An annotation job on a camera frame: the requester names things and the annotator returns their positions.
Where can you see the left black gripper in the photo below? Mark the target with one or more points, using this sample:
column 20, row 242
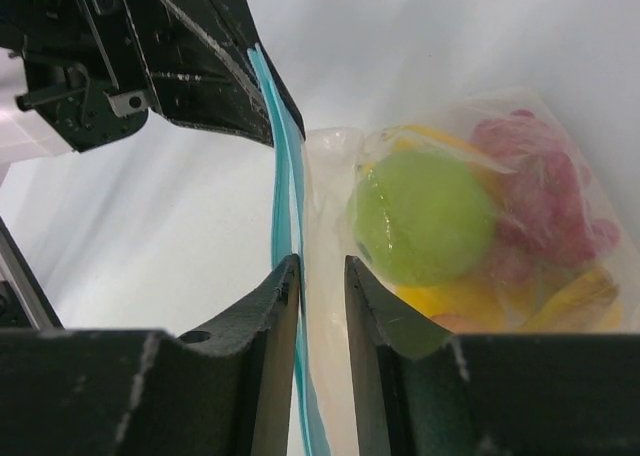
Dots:
column 95, row 69

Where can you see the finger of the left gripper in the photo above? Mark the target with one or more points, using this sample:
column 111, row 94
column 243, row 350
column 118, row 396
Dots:
column 231, row 33

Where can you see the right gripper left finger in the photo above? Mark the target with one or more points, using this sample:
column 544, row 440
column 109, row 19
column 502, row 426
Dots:
column 223, row 388

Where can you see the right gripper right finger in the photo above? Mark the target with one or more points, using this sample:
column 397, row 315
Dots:
column 420, row 390

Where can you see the clear zip top bag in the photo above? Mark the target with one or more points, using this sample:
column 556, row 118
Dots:
column 315, row 176

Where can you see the yellow fake banana bunch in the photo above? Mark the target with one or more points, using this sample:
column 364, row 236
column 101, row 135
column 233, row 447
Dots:
column 509, row 290

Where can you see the green fake apple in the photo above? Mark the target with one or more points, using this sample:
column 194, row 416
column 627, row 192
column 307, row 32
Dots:
column 421, row 218

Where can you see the orange fake fruit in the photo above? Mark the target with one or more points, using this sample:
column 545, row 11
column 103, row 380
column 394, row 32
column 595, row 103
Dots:
column 457, row 324

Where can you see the red fake grape bunch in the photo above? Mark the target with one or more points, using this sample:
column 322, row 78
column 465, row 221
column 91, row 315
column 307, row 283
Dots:
column 544, row 205

